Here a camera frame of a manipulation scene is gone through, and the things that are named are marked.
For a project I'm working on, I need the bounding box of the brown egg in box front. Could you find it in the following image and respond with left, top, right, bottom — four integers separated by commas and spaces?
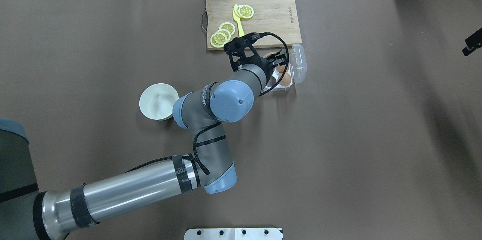
279, 73, 291, 87

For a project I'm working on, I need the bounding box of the brown egg in box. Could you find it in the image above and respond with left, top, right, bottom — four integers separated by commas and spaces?
279, 73, 291, 87
275, 64, 289, 73

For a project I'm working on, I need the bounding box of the white ceramic bowl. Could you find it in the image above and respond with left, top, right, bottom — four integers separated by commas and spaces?
138, 83, 179, 121

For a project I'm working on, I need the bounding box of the bamboo cutting board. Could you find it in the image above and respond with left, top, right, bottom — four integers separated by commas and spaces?
206, 0, 302, 51

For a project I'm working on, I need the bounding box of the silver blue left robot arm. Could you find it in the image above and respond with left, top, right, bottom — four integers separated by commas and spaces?
1, 63, 273, 240

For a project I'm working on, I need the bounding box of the lemon slice middle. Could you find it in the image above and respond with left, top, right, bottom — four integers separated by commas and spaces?
217, 28, 232, 41

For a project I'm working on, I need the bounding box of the lemon slice by knife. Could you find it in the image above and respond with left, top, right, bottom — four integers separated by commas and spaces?
234, 5, 255, 20

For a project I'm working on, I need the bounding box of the brown egg from bowl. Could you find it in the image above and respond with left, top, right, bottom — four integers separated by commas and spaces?
263, 52, 275, 59

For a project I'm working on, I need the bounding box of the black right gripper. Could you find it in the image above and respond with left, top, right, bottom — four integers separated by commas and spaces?
224, 34, 287, 78

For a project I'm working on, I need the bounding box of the brown egg in box rear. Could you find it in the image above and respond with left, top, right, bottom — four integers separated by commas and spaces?
275, 64, 289, 73

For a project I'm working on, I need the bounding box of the lemon slice top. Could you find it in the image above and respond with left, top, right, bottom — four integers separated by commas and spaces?
210, 32, 229, 48

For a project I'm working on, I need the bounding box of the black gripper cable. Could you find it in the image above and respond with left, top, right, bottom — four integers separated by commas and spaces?
250, 31, 290, 97

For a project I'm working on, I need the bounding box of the clear plastic egg box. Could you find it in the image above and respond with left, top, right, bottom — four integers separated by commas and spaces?
264, 44, 308, 91

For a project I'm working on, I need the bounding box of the white column base mount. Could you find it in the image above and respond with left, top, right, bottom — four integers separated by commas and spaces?
184, 227, 284, 240

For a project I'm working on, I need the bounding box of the yellow plastic knife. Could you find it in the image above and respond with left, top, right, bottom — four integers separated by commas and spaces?
232, 4, 245, 37

